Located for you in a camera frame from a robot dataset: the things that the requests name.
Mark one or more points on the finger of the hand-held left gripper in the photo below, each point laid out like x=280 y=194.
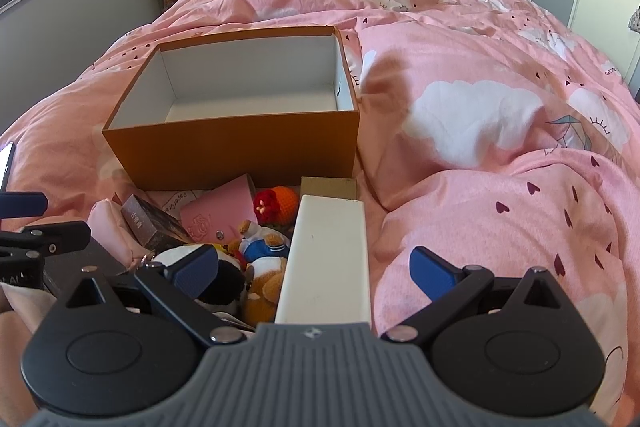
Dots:
x=55 y=237
x=25 y=204

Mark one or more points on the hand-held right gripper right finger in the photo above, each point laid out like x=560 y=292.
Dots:
x=432 y=277

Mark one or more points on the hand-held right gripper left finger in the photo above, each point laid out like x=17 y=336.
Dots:
x=192 y=269

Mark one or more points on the dark speckled card box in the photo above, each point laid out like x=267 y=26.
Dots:
x=150 y=222

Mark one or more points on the pink wallet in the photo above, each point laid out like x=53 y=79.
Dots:
x=220 y=207

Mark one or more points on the white long box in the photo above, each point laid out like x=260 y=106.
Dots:
x=325 y=257

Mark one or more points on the orange crochet ball red flower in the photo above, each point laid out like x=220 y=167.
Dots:
x=285 y=203

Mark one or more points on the orange cardboard box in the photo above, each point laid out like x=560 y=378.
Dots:
x=225 y=147

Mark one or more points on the black and white plush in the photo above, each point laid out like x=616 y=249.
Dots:
x=227 y=279

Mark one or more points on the dark flat device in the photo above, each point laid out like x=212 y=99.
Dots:
x=6 y=167

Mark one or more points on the pink plush toy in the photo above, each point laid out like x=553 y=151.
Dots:
x=107 y=222

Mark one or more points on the white duck plush blue shirt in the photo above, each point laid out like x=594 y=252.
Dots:
x=260 y=248

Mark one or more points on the brown bear plush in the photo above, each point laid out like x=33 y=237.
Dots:
x=265 y=287

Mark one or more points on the pink printed blanket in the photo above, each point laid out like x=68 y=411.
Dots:
x=475 y=207

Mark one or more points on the brown cardboard piece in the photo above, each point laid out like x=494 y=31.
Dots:
x=330 y=187

